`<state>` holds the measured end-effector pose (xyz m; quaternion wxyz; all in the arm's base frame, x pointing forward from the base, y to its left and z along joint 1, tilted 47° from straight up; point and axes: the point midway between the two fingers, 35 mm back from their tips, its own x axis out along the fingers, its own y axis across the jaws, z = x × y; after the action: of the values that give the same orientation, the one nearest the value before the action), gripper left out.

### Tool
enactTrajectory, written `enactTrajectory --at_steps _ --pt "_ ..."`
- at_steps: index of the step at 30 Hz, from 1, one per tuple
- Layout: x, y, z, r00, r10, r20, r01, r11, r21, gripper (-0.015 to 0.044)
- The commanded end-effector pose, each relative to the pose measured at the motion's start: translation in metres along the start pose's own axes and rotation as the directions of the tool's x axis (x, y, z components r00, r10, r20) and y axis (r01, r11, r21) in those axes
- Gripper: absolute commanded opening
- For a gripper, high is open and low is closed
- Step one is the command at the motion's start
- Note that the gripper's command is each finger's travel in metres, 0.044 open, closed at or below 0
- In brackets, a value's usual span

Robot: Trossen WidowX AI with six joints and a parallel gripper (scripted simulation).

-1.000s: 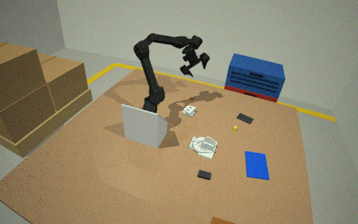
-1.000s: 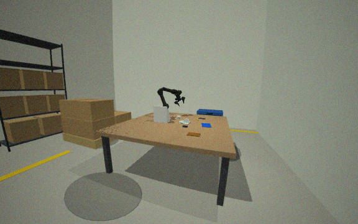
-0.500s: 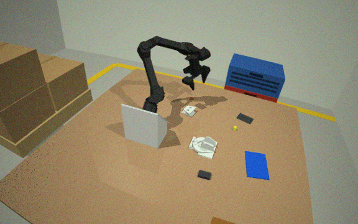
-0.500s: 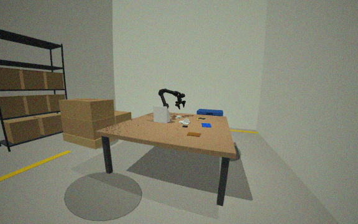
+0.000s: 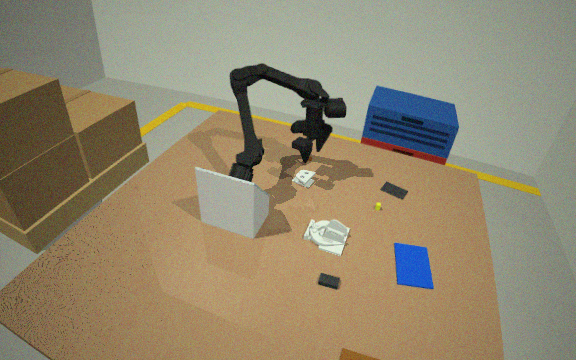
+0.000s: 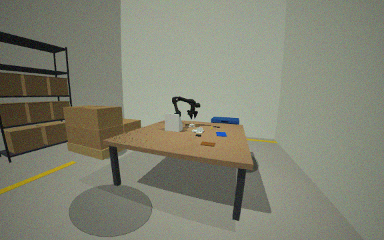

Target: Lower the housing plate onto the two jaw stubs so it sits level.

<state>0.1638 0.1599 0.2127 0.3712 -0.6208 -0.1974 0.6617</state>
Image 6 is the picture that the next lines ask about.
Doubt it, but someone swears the blue flat plate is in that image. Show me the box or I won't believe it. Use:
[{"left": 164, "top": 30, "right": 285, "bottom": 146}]
[{"left": 216, "top": 132, "right": 227, "bottom": 137}]

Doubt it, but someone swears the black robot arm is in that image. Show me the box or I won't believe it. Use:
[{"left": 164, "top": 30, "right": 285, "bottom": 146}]
[{"left": 172, "top": 97, "right": 200, "bottom": 116}]

